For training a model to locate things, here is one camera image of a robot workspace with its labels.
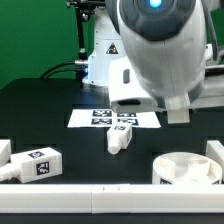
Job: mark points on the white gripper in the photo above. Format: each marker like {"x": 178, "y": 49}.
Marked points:
{"x": 126, "y": 94}

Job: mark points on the paper sheet with tags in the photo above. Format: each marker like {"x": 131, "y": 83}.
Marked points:
{"x": 106, "y": 118}

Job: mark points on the white U-shaped obstacle fence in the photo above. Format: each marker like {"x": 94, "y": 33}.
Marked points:
{"x": 94, "y": 199}

